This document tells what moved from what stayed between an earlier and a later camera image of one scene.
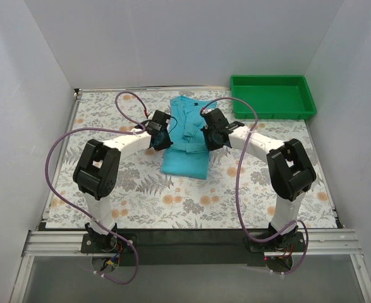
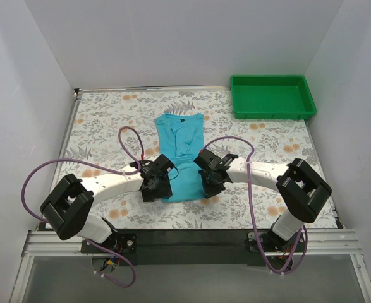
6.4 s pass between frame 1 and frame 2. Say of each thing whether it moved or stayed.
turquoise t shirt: moved
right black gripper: moved
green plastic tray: stayed
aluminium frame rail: stayed
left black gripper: moved
